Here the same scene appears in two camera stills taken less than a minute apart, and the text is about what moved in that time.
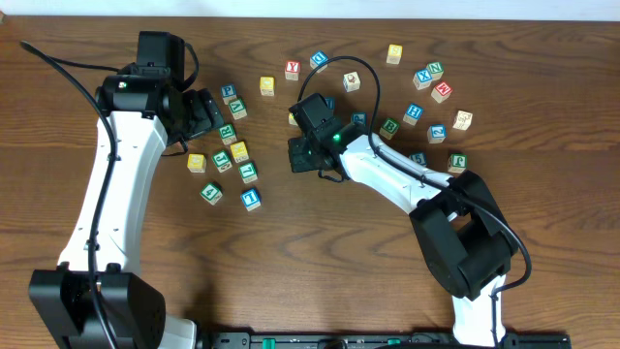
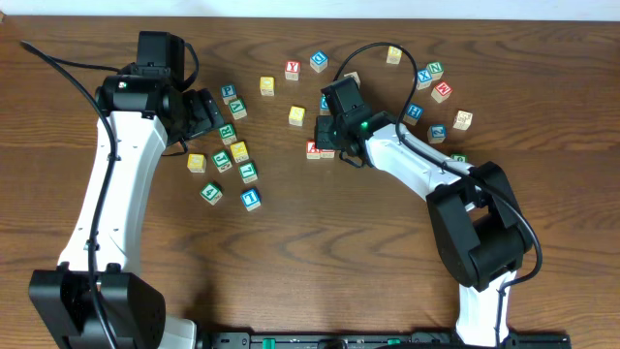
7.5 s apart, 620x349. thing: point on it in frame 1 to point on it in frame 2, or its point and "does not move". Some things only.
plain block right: x=463 y=120 does not move
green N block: x=436 y=70 does not move
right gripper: x=298 y=162 to x=323 y=141
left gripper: x=202 y=120 does not move
